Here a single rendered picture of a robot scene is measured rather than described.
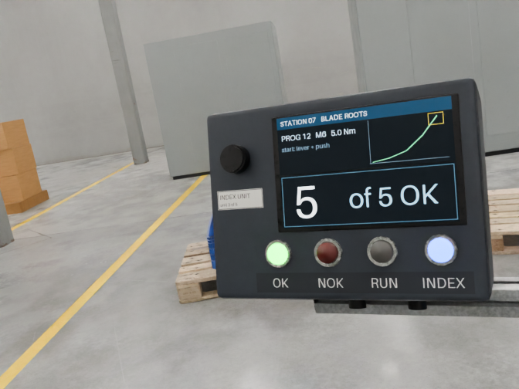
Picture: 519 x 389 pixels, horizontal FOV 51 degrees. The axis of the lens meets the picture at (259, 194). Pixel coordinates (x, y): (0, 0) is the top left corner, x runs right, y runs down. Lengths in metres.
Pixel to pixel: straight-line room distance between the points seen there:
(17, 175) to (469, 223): 7.85
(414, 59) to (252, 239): 5.72
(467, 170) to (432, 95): 0.07
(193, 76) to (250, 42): 0.92
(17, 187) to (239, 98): 3.28
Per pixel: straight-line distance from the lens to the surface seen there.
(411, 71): 6.21
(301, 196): 0.52
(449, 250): 0.49
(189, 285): 3.42
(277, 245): 0.53
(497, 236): 3.57
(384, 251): 0.49
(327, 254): 0.51
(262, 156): 0.54
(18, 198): 8.25
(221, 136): 0.56
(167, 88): 7.94
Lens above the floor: 1.29
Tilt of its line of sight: 12 degrees down
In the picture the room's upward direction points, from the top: 10 degrees counter-clockwise
